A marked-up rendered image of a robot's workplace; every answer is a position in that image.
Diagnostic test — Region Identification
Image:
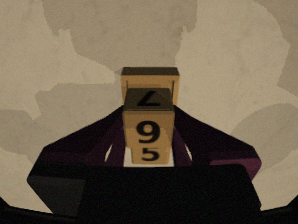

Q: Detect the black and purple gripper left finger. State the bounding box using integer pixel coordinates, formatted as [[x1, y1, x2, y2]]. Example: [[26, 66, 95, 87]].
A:
[[35, 105, 126, 166]]

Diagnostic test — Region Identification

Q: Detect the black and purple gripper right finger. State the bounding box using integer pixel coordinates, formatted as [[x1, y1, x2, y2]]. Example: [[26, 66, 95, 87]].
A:
[[171, 105, 262, 181]]

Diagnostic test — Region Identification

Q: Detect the tan number cube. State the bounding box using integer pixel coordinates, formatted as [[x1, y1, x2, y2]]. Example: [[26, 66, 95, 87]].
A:
[[131, 148, 170, 164], [122, 88, 175, 148]]

